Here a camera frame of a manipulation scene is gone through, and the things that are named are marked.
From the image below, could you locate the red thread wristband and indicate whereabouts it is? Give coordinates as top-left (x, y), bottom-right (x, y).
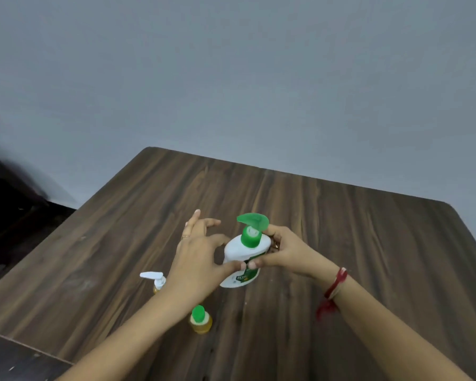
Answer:
top-left (316, 267), bottom-right (349, 320)

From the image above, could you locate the person's right hand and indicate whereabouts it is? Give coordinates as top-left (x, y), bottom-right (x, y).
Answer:
top-left (248, 225), bottom-right (340, 285)

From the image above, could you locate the person's right forearm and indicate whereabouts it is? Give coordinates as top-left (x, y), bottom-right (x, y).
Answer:
top-left (321, 271), bottom-right (475, 381)

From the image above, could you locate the person's left forearm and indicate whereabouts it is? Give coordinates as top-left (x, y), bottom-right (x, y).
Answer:
top-left (57, 287), bottom-right (197, 381)

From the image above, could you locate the small yellow bottle green cap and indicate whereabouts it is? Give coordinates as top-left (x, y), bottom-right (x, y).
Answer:
top-left (188, 305), bottom-right (213, 335)

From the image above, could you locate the white bottle with green pump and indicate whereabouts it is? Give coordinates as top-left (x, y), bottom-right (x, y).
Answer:
top-left (220, 213), bottom-right (271, 289)

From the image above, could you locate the person's left hand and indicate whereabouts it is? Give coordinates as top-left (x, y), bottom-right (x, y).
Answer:
top-left (164, 209), bottom-right (244, 310)

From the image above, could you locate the yellow bottle with white pump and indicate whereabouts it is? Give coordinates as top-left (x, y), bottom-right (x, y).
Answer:
top-left (140, 271), bottom-right (167, 295)

